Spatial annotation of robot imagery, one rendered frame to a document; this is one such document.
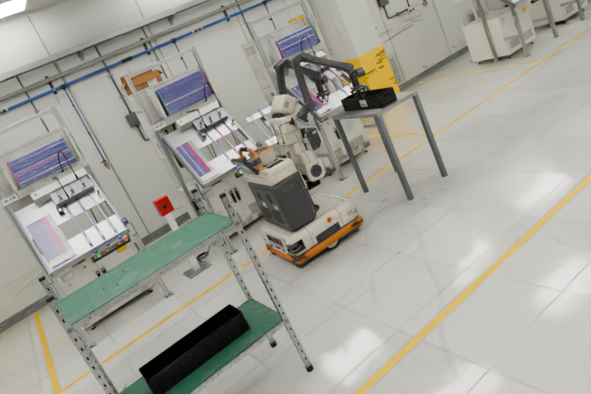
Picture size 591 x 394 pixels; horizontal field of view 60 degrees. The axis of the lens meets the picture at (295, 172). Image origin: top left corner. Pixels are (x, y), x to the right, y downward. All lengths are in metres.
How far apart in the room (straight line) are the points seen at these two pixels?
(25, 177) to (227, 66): 3.23
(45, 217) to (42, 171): 0.40
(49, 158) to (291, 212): 2.24
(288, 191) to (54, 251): 2.01
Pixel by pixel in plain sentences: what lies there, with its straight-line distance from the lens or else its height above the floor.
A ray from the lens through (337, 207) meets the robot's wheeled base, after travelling 4.08.
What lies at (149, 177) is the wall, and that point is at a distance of 6.66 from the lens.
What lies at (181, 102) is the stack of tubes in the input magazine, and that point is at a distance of 5.22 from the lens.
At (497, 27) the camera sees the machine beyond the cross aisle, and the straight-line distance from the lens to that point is 8.09.
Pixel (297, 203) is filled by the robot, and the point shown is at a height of 0.48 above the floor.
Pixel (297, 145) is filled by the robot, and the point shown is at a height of 0.82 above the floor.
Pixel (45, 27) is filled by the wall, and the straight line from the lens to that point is 6.64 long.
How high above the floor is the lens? 1.69
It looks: 15 degrees down
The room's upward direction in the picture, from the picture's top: 24 degrees counter-clockwise
